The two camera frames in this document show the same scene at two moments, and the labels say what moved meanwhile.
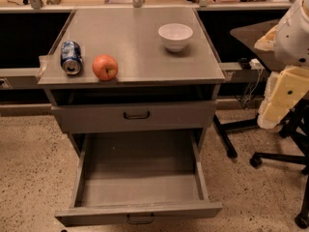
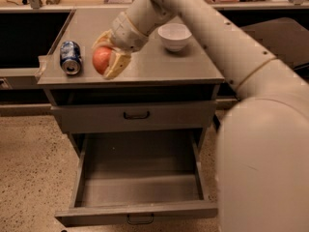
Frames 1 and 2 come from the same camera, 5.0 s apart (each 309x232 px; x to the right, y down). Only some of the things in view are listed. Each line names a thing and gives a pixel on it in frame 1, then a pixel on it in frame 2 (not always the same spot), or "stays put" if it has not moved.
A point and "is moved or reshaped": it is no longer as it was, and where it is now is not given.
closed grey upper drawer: (136, 117) stays put
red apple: (104, 67) is moved or reshaped
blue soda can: (71, 57) stays put
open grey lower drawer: (138, 176) stays put
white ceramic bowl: (175, 36) stays put
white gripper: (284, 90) -> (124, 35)
